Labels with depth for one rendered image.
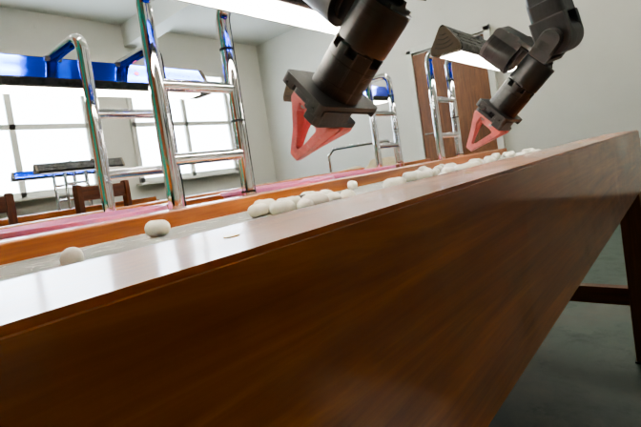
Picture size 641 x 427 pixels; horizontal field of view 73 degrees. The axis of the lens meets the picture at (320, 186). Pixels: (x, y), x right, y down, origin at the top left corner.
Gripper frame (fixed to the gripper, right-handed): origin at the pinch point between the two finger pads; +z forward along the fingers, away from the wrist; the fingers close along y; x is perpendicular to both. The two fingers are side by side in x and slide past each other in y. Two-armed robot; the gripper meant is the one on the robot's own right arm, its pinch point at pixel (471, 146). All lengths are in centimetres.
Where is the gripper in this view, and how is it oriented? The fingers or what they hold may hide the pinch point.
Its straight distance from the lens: 93.6
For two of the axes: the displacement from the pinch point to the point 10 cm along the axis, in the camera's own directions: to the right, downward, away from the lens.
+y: -6.4, 1.2, -7.6
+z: -4.6, 7.3, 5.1
